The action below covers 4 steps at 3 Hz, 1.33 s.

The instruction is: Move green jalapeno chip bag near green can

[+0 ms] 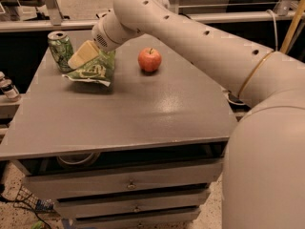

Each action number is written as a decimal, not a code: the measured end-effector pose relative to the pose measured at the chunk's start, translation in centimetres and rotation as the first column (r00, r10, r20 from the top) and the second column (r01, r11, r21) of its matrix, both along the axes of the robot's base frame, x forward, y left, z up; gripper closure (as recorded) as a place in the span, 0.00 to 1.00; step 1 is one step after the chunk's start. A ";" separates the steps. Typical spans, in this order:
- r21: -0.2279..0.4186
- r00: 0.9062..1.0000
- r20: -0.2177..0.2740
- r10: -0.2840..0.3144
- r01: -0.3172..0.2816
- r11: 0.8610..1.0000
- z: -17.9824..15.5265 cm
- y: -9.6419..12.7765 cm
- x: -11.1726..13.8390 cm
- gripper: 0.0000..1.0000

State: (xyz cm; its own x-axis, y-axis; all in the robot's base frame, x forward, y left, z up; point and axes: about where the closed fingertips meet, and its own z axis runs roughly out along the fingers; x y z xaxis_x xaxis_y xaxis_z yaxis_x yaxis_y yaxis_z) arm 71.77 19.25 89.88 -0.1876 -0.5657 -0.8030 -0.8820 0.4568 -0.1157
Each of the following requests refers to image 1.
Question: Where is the drawer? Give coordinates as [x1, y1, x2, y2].
[23, 159, 222, 199]
[55, 189, 210, 219]
[70, 207, 202, 229]

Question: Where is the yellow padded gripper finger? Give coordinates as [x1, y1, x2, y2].
[68, 40, 99, 70]

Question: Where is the small brown bottle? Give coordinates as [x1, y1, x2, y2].
[0, 72, 21, 101]

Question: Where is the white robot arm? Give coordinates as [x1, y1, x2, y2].
[91, 0, 305, 229]

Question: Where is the bottom drawer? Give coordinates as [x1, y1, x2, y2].
[70, 207, 202, 229]

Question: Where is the white cable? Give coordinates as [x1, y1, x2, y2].
[266, 9, 279, 52]

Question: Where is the metal railing frame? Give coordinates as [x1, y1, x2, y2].
[0, 0, 304, 32]

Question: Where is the yellow metal cart frame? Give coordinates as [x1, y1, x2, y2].
[280, 0, 305, 53]

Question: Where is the middle drawer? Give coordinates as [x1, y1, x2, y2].
[55, 189, 210, 219]

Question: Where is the green soda can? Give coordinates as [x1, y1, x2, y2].
[48, 31, 73, 73]

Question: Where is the top drawer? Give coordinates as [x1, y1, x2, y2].
[23, 159, 222, 199]

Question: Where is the black wire basket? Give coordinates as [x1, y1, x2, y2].
[13, 186, 54, 214]

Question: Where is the red apple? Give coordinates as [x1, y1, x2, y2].
[137, 48, 162, 73]

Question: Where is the green jalapeno chip bag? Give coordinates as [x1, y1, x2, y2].
[63, 51, 115, 87]

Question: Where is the grey drawer cabinet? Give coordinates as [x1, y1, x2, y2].
[0, 25, 238, 229]

